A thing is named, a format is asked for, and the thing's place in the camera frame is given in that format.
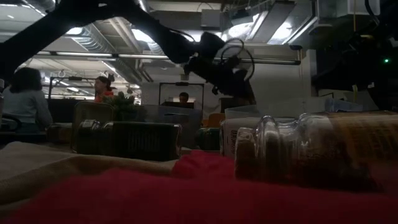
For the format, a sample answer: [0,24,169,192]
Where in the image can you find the black background frame rig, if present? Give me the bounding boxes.
[158,82,205,110]

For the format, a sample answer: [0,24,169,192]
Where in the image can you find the long horizontal light bar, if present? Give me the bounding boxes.
[34,50,302,66]

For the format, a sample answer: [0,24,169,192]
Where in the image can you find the yellow hanging cable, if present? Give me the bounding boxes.
[352,0,358,94]

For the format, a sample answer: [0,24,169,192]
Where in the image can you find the green-label spice jar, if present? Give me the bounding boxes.
[195,126,221,152]
[76,119,183,162]

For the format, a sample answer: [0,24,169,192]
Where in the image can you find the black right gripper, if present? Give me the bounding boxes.
[312,39,374,91]

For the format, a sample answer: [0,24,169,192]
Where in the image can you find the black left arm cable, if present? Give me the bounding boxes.
[220,37,256,82]

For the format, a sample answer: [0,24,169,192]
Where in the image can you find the white-lid spice jar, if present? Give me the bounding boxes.
[220,117,265,157]

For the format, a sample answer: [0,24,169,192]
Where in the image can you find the yellow plastic bin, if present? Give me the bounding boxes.
[201,113,226,128]

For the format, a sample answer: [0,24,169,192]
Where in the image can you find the artificial green plant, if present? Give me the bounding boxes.
[102,91,147,123]

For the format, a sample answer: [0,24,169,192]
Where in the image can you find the grey translucent plastic bin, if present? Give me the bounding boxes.
[139,104,203,149]

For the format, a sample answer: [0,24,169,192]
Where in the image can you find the small snack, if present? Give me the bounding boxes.
[234,111,398,191]

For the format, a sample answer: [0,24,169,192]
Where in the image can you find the black office chair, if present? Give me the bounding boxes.
[0,112,22,133]

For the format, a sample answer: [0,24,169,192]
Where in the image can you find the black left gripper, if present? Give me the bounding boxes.
[183,30,257,106]

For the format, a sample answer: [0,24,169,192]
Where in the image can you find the tan cloth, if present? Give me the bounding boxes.
[0,141,218,215]

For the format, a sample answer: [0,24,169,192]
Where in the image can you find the red cloth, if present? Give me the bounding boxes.
[0,149,398,224]

